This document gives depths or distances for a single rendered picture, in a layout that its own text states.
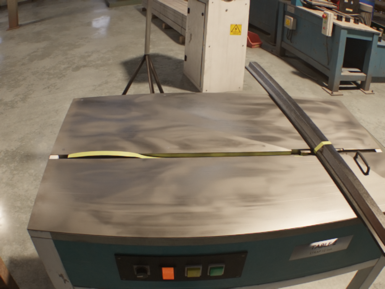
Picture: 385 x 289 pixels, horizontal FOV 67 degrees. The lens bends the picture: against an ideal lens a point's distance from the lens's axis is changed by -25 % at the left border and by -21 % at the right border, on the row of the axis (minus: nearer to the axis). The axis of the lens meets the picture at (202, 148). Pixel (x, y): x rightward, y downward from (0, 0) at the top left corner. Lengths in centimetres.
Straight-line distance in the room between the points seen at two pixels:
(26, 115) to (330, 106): 229
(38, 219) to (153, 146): 35
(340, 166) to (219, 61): 207
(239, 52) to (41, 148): 166
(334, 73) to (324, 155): 249
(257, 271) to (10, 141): 208
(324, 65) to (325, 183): 275
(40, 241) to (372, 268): 85
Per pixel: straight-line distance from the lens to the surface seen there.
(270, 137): 90
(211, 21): 264
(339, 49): 326
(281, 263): 75
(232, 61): 282
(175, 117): 94
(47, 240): 67
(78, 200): 70
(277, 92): 111
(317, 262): 80
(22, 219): 182
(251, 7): 512
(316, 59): 358
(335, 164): 83
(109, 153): 80
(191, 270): 68
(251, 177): 76
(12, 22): 709
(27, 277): 155
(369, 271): 101
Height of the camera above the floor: 119
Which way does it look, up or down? 33 degrees down
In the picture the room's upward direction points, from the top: 4 degrees clockwise
